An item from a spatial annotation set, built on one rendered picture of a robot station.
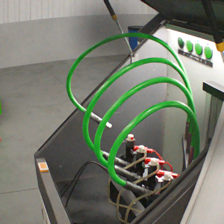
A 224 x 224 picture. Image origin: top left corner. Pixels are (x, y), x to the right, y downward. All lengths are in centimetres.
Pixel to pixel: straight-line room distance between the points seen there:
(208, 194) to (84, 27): 717
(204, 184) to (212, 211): 7
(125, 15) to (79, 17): 112
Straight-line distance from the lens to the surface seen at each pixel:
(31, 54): 752
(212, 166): 69
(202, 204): 71
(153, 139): 144
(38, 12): 749
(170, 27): 126
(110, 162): 74
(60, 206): 104
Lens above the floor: 156
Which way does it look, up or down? 20 degrees down
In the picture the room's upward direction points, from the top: straight up
